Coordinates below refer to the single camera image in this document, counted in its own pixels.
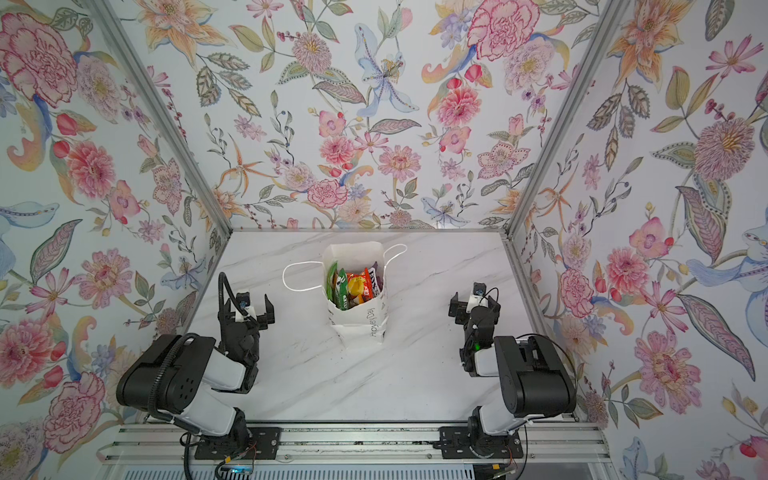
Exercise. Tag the red yellow snack packet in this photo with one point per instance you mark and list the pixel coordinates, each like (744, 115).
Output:
(366, 290)

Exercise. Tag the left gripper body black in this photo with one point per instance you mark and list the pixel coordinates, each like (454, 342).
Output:
(252, 332)

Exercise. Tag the aluminium frame post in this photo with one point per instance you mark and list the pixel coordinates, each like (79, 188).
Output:
(104, 16)
(606, 27)

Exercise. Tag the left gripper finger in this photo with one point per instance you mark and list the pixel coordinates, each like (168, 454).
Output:
(226, 310)
(268, 316)

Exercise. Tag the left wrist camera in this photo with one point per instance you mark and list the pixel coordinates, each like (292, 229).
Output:
(244, 311)

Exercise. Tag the right aluminium frame post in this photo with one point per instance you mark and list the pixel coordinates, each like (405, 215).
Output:
(606, 27)

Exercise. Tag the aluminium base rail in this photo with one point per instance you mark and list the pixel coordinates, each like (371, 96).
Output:
(435, 442)

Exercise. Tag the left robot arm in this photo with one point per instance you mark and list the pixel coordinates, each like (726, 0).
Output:
(174, 380)

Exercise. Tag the left aluminium frame post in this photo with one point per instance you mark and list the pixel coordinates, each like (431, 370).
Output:
(104, 16)

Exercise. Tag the magenta Fox's candy bag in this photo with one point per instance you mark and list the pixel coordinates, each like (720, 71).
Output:
(376, 281)

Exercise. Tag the green Lays chips bag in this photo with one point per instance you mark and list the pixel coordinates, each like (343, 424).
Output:
(330, 282)

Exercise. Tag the white paper bag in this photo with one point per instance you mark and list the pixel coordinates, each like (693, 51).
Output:
(363, 325)

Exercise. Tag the green Fox's candy bag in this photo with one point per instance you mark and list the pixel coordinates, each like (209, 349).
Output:
(341, 290)

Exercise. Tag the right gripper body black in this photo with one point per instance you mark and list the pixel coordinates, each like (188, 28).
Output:
(469, 340)

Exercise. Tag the small orange snack packet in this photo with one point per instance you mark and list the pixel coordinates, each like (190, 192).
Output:
(354, 287)

